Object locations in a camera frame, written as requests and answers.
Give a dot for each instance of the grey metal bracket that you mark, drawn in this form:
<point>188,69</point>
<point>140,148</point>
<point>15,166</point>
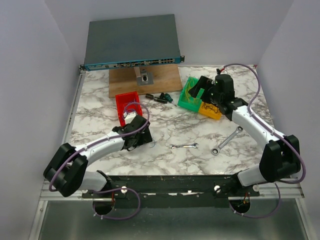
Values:
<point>143,76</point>

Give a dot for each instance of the green plastic bin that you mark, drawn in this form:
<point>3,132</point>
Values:
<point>185,100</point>

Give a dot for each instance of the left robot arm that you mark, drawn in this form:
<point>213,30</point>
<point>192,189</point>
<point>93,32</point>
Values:
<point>67,170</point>

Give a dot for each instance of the black metal socket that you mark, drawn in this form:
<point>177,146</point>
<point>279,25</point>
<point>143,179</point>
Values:
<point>149,96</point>

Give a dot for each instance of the grey network switch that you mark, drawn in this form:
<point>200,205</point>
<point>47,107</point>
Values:
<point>132,42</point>

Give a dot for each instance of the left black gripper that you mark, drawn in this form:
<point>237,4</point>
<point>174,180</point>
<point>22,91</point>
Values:
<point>145,138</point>

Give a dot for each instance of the black cylindrical bit holder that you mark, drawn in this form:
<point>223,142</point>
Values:
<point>160,100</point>

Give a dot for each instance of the red plastic bin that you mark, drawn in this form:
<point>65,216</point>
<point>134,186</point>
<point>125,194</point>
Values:
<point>122,100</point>

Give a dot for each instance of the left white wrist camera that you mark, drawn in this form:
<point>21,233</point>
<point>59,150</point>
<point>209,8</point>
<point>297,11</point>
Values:
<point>129,116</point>

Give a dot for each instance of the ratchet wrench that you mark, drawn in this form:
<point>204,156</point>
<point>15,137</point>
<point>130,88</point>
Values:
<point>216,150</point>

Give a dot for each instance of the green handled screwdriver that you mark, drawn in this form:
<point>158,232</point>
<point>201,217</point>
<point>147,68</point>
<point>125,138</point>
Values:
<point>168,98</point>

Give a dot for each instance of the yellow plastic bin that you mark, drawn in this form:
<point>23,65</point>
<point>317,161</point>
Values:
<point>210,111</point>

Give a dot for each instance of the small open-end wrench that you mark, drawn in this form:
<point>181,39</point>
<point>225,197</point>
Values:
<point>176,146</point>

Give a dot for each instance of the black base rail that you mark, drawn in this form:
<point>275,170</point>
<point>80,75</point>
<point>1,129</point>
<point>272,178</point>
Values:
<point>172,191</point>

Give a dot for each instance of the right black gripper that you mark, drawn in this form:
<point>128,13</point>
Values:
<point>203,82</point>

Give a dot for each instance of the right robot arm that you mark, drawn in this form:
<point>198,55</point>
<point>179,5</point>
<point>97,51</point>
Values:
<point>280,153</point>

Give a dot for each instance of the wooden board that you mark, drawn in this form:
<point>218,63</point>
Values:
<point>166,79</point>

